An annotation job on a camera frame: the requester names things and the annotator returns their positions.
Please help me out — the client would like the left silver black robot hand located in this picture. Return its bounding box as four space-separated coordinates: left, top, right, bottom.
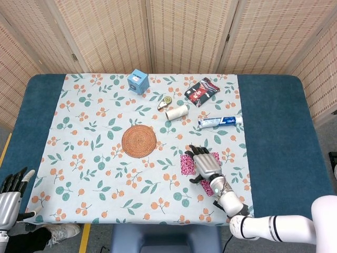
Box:
0 167 43 231

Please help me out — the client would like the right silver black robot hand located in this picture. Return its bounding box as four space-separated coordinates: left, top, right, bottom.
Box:
184 144 222 185

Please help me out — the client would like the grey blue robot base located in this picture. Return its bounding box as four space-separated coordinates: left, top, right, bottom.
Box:
110 223 222 253

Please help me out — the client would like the black and red packet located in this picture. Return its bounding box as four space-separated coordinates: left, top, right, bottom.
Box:
184 77 221 108

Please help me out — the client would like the black trouser leg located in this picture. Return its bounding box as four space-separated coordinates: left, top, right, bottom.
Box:
10 228 52 253

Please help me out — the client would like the white blue toothpaste tube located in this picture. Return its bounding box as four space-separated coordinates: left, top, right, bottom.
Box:
197 115 243 129

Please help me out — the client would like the yellow floor tape strip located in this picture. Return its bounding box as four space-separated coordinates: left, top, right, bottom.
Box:
78 223 92 253
0 133 13 164

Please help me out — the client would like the white sneaker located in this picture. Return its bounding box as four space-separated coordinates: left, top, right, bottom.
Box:
43 223 81 246

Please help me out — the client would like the cardboard paper tube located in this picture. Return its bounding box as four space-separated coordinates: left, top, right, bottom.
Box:
165 104 190 121

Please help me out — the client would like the round woven rattan coaster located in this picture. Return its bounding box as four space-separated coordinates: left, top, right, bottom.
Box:
121 125 158 159

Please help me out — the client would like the correction tape dispenser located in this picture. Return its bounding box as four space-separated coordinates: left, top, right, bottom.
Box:
157 96 173 111

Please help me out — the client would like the blue cube cardboard box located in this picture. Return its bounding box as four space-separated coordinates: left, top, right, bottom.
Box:
127 69 150 95

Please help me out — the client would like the floral leaf print tablecloth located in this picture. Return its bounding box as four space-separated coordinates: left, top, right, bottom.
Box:
23 73 255 225

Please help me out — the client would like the black white floor device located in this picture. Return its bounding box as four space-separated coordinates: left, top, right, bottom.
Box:
328 151 337 182

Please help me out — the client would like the woven bamboo folding screen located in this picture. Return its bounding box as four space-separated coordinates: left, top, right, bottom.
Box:
0 0 337 127

